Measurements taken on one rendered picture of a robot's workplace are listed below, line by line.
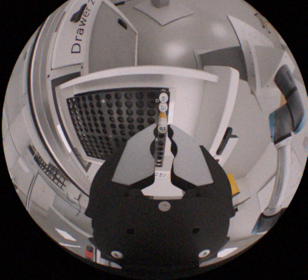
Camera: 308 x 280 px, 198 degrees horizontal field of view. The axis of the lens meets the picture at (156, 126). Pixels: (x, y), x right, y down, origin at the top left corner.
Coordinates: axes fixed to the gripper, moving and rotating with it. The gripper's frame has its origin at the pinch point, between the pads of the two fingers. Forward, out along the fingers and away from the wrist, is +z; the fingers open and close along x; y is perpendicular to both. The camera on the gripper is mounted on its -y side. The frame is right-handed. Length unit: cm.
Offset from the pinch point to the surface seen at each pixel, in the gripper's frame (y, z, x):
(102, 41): -22.0, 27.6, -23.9
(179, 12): -83, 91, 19
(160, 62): -15, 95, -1
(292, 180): 83, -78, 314
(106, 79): -5.0, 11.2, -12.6
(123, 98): -1.9, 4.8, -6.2
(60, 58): -13.4, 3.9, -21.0
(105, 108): -0.3, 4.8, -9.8
